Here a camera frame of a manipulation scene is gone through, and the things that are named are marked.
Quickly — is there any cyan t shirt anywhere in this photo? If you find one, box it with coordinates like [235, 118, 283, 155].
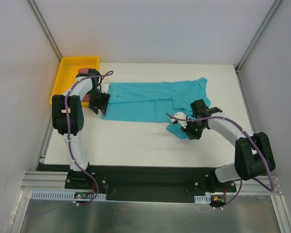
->
[103, 78, 211, 139]

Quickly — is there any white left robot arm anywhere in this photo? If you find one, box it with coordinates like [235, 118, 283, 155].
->
[51, 69, 114, 189]

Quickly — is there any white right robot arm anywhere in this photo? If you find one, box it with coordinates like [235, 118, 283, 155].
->
[175, 100, 275, 192]

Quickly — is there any red folded t shirt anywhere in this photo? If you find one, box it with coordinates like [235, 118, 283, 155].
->
[76, 67, 92, 102]

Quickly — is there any yellow plastic bin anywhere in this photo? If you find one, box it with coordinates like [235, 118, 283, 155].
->
[49, 56, 99, 105]

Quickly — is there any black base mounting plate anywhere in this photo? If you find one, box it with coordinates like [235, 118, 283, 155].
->
[65, 166, 236, 203]

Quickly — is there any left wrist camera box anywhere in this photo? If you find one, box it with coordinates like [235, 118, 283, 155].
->
[99, 83, 110, 94]

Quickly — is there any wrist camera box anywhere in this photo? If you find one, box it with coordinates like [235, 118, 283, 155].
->
[171, 112, 187, 129]
[99, 83, 110, 94]

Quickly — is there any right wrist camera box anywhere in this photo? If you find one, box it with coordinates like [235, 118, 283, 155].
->
[171, 112, 187, 129]

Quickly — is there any right white cable duct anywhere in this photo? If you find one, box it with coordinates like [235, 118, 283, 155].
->
[194, 195, 211, 204]

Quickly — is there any aluminium front rail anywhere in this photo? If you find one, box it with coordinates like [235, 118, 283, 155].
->
[20, 171, 284, 196]

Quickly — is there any left grey cable duct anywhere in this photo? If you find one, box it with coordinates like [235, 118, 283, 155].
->
[31, 191, 107, 201]

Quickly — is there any left aluminium corner post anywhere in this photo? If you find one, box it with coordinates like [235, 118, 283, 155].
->
[26, 0, 63, 62]

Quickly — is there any aluminium corner post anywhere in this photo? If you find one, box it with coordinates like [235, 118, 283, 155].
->
[235, 0, 284, 74]
[26, 0, 63, 62]

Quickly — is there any right aluminium corner post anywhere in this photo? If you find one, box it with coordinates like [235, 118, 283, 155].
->
[235, 0, 284, 74]

